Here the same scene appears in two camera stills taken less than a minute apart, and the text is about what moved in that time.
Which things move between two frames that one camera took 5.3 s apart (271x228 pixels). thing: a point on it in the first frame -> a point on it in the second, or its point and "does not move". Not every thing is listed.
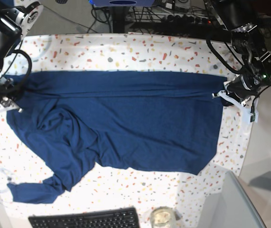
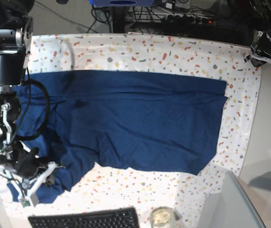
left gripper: (4, 88) -> (24, 160)
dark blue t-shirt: (163, 122) does not move
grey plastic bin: (232, 208) does not move
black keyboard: (124, 218) does not move
